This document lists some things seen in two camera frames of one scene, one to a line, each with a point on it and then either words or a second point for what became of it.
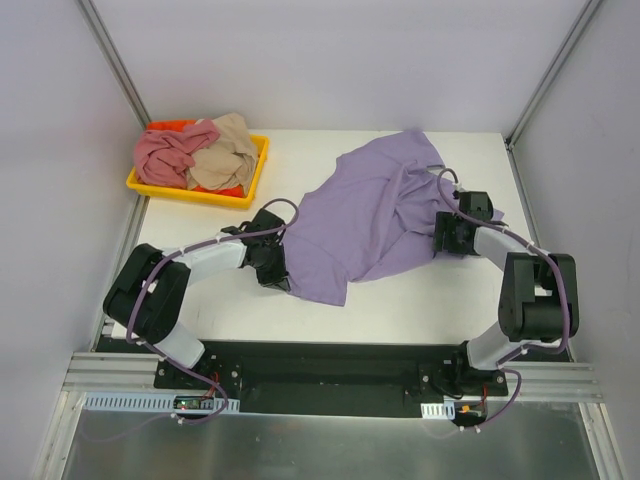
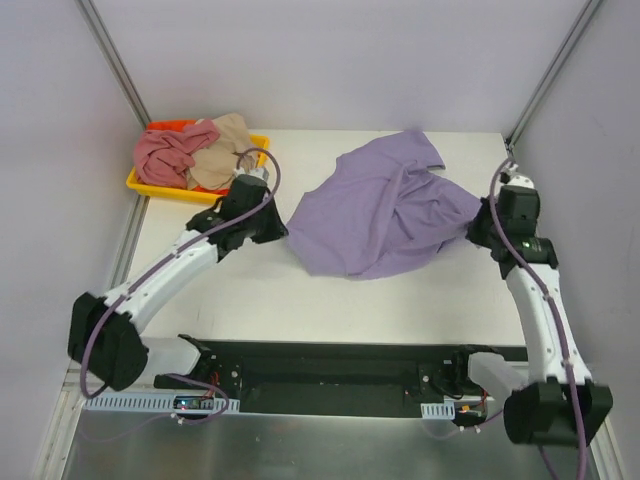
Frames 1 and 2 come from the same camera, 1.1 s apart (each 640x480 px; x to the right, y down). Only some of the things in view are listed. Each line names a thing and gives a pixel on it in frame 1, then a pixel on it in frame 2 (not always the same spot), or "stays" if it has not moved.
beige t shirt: x=231 y=163 stays
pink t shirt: x=162 y=157 stays
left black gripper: x=275 y=272 -> x=267 y=223
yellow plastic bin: x=175 y=194 stays
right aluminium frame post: x=550 y=73 stays
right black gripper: x=443 y=234 -> x=481 y=226
